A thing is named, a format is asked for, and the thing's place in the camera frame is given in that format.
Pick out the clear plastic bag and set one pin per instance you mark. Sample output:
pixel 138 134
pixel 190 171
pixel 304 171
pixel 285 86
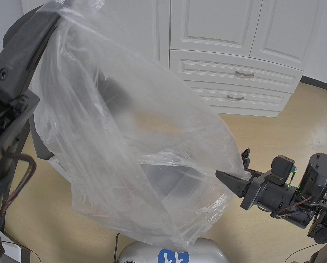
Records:
pixel 111 146

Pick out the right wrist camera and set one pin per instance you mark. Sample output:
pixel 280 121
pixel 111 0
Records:
pixel 282 168

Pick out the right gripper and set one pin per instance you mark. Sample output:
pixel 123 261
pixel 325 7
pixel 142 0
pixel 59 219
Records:
pixel 270 197

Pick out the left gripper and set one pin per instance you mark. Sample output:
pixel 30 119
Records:
pixel 13 119

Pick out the dark grey white-legged chair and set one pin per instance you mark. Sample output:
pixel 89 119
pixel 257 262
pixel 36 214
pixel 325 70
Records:
pixel 14 29

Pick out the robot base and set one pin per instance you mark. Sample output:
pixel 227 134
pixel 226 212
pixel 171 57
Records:
pixel 174 253

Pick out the white wardrobe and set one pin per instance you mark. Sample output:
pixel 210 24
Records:
pixel 221 15

